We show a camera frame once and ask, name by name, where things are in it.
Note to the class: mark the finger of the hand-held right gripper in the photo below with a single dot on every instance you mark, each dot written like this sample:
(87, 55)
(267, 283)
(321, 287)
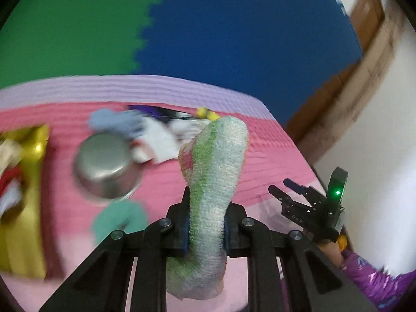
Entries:
(294, 185)
(279, 194)

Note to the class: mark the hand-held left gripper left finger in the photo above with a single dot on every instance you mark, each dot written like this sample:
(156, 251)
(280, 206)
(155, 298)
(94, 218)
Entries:
(185, 231)

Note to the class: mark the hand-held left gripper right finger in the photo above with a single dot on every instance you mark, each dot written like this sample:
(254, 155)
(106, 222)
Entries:
(227, 234)

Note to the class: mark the green and white fuzzy sock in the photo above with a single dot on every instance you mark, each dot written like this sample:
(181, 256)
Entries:
(214, 175)

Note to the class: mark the white shoe shine mitt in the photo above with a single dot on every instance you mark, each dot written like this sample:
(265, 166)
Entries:
(156, 139)

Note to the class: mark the light blue towel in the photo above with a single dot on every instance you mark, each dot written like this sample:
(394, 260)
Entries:
(107, 120)

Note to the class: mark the red box with gold lining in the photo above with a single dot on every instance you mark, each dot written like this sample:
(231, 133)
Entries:
(29, 234)

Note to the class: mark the person's right forearm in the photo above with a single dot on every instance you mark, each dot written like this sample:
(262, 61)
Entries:
(373, 279)

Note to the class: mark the pink striped blanket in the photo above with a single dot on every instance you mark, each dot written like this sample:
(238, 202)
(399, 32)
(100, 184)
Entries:
(276, 156)

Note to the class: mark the small yellow object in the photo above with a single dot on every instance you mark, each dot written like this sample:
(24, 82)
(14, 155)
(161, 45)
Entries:
(341, 243)

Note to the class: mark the teal cloth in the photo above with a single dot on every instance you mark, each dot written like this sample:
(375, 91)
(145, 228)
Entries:
(120, 216)

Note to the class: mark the stainless steel bowl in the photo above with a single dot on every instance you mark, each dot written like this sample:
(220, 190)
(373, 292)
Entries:
(104, 162)

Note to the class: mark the yellow and black toy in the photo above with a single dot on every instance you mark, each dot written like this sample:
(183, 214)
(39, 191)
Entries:
(206, 113)

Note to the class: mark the black and purple packet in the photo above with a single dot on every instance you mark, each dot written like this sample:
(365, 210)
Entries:
(159, 110)

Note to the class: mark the blue foam mat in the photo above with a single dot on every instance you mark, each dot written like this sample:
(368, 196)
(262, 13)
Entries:
(243, 39)

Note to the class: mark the white cloth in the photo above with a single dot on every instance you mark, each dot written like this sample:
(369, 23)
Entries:
(9, 200)

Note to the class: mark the brown cardboard box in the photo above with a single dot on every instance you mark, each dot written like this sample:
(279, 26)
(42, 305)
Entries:
(365, 16)

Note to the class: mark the green foam mat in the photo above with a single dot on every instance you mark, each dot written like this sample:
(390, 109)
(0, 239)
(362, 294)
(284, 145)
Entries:
(65, 22)

